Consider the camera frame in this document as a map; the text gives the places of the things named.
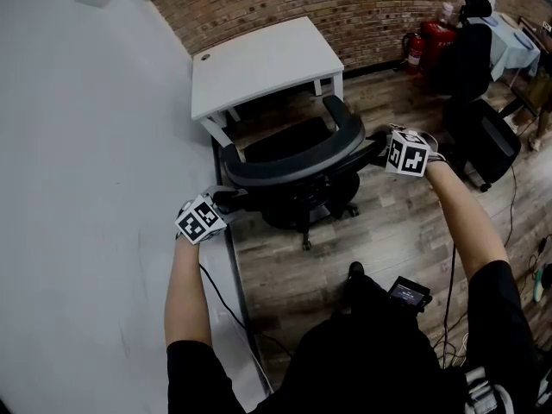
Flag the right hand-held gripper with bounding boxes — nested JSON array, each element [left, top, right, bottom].
[[365, 122, 446, 177]]

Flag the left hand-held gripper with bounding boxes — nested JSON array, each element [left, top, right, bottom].
[[173, 185, 250, 246]]

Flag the black office chair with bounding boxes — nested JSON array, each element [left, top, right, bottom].
[[219, 95, 392, 252]]

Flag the person's right forearm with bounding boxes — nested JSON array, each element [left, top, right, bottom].
[[424, 160, 511, 285]]

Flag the person's left forearm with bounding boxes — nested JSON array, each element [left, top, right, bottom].
[[165, 239, 213, 354]]

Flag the red extinguisher cabinet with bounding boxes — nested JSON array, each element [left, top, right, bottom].
[[420, 20, 459, 75]]

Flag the black swivel chair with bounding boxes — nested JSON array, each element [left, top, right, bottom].
[[430, 0, 523, 193]]

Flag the person's right black shoe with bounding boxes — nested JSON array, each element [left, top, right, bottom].
[[347, 260, 367, 286]]

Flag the white desk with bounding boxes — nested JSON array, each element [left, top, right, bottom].
[[191, 15, 345, 147]]

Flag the black screen device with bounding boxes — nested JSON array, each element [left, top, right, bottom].
[[387, 276, 433, 315]]

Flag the table with blue cloth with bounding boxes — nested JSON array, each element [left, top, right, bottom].
[[489, 10, 543, 84]]

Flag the person in black shirt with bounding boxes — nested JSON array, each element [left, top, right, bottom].
[[166, 259, 549, 414]]

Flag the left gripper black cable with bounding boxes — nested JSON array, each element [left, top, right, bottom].
[[198, 262, 295, 362]]

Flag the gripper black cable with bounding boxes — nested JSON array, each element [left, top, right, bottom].
[[438, 242, 459, 371], [198, 262, 295, 362]]

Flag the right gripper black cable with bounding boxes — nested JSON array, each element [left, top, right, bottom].
[[438, 242, 459, 371]]

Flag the grey backpack strap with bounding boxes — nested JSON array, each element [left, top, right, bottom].
[[464, 367, 517, 414]]

